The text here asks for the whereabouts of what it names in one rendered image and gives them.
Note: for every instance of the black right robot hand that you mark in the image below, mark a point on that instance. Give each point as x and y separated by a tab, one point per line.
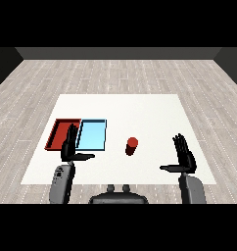
185	160

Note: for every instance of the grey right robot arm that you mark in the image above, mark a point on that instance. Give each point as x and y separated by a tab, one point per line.
192	189

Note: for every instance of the small red can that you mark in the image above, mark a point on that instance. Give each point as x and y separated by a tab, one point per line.
132	145

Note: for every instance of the dark grey robot body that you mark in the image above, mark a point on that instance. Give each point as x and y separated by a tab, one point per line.
118	196

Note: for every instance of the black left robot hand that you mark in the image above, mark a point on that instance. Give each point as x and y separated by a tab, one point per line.
69	149

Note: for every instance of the red shallow open box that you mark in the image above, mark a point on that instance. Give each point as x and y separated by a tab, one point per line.
60	134

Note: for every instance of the light blue shallow open box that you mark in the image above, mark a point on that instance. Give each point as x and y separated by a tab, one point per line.
91	134

